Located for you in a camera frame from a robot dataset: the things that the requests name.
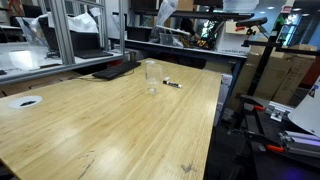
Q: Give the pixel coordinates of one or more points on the black laptop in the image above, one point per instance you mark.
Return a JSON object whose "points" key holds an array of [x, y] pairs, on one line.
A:
{"points": [[83, 45]]}

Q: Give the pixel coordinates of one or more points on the silver metal bracket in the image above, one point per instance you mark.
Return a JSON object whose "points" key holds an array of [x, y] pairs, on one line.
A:
{"points": [[278, 114]]}

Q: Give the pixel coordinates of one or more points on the black computer keyboard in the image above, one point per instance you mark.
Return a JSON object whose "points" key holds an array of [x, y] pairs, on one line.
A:
{"points": [[116, 70]]}

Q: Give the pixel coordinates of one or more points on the large brown cardboard box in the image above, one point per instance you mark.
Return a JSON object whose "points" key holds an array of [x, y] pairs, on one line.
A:
{"points": [[293, 78]]}

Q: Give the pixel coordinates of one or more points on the black and white marker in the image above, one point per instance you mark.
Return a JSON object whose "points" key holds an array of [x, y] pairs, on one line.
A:
{"points": [[172, 84]]}

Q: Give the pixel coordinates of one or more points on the black stereo camera bar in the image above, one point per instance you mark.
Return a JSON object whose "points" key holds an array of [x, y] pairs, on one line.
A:
{"points": [[251, 22]]}

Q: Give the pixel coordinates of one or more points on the white curved panel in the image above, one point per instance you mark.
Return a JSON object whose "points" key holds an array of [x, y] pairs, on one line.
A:
{"points": [[308, 111]]}

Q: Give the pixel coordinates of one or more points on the black camera stand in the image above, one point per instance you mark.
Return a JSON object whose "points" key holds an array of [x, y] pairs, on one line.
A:
{"points": [[261, 66]]}

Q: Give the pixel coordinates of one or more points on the white storage box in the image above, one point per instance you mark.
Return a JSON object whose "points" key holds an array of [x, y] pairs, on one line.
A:
{"points": [[231, 41]]}

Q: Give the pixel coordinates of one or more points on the white crumpled cloth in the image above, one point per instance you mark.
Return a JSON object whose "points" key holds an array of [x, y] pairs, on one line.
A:
{"points": [[81, 23]]}

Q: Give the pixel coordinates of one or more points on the clear drinking glass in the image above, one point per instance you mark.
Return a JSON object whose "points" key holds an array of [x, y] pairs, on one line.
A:
{"points": [[153, 77]]}

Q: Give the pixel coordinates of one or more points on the thin aluminium frame post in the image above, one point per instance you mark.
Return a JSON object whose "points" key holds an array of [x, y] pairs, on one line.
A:
{"points": [[121, 26]]}

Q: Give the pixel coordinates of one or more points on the silver aluminium extrusion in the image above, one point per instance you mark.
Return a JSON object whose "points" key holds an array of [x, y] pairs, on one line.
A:
{"points": [[301, 143]]}

